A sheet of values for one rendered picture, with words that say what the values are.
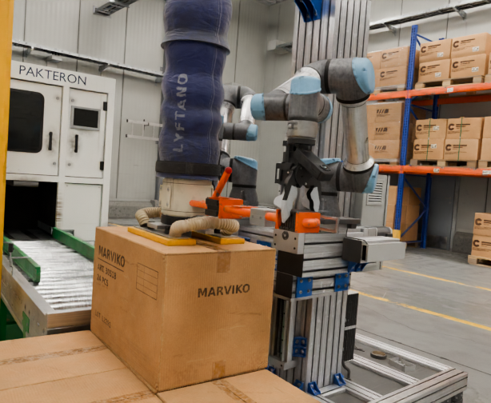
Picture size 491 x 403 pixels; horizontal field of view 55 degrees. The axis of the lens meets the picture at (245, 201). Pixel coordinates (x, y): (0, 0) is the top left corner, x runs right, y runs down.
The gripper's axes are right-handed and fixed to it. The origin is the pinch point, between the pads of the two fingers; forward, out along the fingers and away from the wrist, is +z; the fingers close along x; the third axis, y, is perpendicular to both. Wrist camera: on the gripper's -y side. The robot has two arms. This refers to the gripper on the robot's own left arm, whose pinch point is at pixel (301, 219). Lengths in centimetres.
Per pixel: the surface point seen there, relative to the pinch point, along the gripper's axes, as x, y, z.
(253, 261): -9.8, 32.0, 16.6
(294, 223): 3.5, -1.8, 0.7
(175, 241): 12.2, 43.2, 11.8
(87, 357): 30, 65, 53
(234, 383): -3, 27, 53
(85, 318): 22, 96, 50
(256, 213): 3.5, 14.1, -0.2
